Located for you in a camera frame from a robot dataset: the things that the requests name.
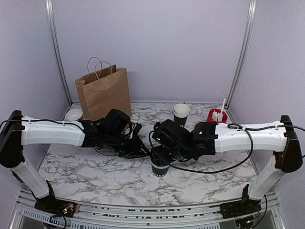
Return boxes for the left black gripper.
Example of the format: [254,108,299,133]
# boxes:
[105,130,150,159]

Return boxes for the black plastic cup lid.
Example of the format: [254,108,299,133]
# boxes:
[150,146,171,167]

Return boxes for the black paper coffee cup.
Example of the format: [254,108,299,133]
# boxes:
[150,156,170,177]

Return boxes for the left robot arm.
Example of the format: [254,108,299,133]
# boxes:
[0,109,150,218]

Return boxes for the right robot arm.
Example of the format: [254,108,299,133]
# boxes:
[149,115,303,219]

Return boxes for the cardboard cup carrier tray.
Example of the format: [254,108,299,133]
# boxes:
[122,122,137,135]

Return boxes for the stack of paper cups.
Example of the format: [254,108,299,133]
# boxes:
[173,104,190,126]

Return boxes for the red cylindrical holder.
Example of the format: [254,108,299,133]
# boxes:
[207,109,228,123]

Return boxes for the white sugar packets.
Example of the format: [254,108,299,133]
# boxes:
[212,109,224,122]

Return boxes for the brown paper bag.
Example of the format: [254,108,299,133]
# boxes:
[75,60,132,121]

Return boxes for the white and orange bowl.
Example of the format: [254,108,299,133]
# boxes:
[65,109,83,121]

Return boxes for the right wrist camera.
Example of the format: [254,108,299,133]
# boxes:
[152,119,191,150]

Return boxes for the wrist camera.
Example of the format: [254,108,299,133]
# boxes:
[98,109,142,144]
[152,119,191,150]

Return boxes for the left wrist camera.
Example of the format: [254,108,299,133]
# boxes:
[98,109,142,144]

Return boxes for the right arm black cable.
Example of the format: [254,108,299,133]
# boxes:
[149,123,305,208]

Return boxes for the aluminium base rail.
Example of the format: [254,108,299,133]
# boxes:
[8,190,287,229]

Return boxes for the left aluminium frame post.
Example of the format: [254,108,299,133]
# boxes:
[45,0,72,107]

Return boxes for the aluminium frame post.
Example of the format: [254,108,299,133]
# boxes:
[45,0,72,107]
[225,0,257,109]

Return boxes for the right aluminium frame post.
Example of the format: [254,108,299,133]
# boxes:
[225,0,257,109]

